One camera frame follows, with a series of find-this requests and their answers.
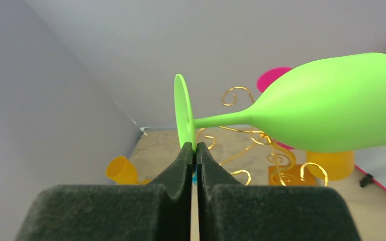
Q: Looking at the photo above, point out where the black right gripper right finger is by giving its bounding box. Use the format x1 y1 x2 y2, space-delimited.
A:
196 143 361 241

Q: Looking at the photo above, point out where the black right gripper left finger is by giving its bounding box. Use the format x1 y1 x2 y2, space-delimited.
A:
16 143 194 241

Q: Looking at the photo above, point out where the orange plastic wine glass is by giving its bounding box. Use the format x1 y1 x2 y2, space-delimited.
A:
306 151 355 181

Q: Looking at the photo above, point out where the pink plastic wine glass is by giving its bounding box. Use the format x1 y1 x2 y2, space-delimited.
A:
257 67 295 151

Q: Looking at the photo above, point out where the green plastic wine glass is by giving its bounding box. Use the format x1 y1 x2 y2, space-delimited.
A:
174 53 386 153

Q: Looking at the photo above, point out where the blue plastic wine glass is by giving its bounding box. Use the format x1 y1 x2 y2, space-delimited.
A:
192 167 198 185

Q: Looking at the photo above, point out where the gold wire glass rack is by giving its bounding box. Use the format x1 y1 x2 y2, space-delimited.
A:
195 86 329 187

